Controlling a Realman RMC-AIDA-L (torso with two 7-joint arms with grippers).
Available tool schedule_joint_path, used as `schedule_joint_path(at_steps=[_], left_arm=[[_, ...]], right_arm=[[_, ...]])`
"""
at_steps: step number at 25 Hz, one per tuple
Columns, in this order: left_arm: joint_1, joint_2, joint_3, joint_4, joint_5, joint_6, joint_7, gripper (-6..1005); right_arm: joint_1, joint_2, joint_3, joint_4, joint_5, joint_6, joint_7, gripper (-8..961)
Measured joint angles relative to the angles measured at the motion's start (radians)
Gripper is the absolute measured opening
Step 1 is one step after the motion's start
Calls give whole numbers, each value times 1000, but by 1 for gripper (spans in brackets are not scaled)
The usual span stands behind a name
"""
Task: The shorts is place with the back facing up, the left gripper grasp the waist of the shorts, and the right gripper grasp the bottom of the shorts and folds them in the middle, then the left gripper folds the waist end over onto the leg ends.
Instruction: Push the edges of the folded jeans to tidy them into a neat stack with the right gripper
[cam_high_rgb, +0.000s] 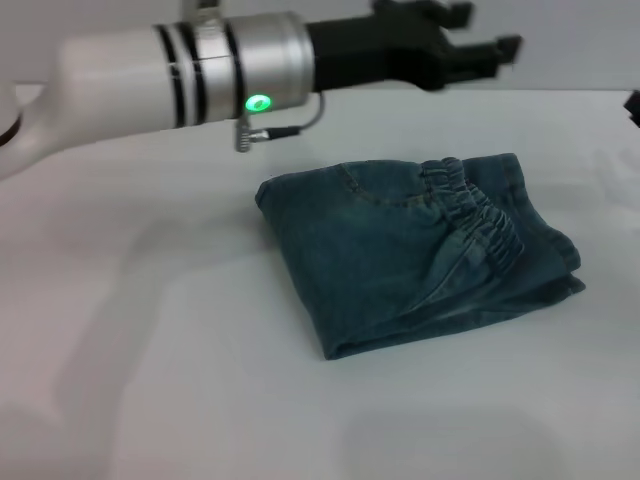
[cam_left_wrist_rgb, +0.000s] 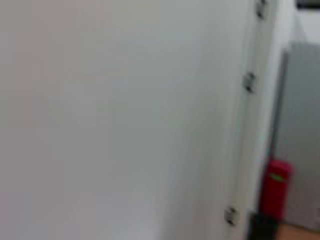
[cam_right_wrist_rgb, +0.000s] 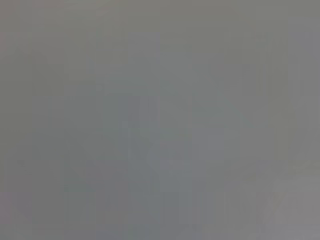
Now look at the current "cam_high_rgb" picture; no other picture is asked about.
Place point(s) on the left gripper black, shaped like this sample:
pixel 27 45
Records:
pixel 375 50

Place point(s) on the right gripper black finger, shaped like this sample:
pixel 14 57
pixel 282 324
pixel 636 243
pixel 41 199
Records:
pixel 634 107

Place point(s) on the blue denim shorts with print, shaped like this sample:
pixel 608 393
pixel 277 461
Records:
pixel 400 260

